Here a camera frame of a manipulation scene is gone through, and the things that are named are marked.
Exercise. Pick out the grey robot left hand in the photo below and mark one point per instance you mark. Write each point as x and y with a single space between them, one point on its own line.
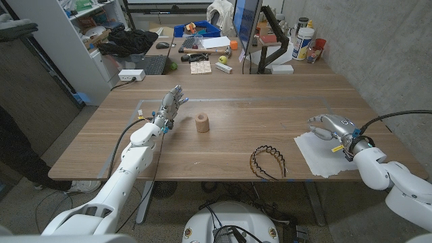
169 107

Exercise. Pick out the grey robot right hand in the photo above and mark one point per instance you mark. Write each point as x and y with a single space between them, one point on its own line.
339 126

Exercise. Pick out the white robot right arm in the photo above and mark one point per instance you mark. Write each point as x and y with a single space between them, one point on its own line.
405 189

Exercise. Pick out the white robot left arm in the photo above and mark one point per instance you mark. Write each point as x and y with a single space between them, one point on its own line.
125 179

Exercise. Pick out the person forearm grey sleeve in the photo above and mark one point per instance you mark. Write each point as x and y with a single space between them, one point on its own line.
15 29

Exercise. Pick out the tan tape roll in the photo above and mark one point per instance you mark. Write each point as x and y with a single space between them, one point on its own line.
202 124

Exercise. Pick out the white paper towel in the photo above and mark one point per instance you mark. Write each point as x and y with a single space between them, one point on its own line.
317 157

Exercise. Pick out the small green ball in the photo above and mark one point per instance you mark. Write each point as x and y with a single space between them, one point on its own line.
173 66

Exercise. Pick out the black laptop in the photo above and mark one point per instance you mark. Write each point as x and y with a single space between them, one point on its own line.
155 64

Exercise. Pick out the white power adapter box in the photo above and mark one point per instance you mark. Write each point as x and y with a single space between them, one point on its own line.
131 74

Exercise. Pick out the wooden block grid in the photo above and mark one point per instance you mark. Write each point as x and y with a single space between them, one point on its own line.
200 67

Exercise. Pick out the black tool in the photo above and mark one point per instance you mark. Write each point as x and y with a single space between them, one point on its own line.
197 57

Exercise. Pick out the black computer mouse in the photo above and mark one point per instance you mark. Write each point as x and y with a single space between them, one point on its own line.
162 45

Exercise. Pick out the black keyboard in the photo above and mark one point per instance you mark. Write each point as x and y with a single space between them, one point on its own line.
187 44

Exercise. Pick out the long white box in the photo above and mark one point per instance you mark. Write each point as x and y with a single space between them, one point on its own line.
223 67

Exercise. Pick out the black crumpled jacket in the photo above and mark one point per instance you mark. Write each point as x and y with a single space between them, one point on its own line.
130 42

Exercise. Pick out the clear glass jar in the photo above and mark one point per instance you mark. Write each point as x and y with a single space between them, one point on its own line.
313 54

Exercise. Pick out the white paper sheet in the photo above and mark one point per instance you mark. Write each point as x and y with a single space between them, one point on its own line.
216 42

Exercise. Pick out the flat white box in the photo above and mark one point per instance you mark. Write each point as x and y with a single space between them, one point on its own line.
282 69

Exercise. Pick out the black round floor fan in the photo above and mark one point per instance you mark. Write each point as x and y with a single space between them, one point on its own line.
164 189

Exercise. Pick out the grey table leg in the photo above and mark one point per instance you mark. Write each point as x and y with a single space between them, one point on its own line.
144 202
315 206

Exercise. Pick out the red cup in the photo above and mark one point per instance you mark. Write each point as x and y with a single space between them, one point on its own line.
320 43

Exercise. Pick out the blue plastic bin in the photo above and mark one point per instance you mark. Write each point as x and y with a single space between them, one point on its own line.
212 31

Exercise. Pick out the orange cube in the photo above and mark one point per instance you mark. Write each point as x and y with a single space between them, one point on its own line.
234 45

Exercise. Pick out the white wipes canister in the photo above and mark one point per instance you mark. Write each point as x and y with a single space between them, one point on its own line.
302 44

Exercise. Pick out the brown toothed headband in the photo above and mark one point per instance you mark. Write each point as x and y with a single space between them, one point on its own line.
254 166

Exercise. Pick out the white hanging jacket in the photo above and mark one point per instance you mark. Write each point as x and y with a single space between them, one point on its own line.
221 13

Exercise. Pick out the black lid bottle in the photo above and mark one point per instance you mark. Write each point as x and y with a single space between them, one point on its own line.
302 23

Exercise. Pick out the computer monitor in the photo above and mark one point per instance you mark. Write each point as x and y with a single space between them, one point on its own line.
246 20

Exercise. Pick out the white shelf unit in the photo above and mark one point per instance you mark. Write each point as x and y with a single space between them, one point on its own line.
64 50

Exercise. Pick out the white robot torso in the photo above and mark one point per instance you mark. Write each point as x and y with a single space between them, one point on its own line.
202 222

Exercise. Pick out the person in dark trousers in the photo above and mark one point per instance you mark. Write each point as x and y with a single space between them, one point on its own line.
13 152

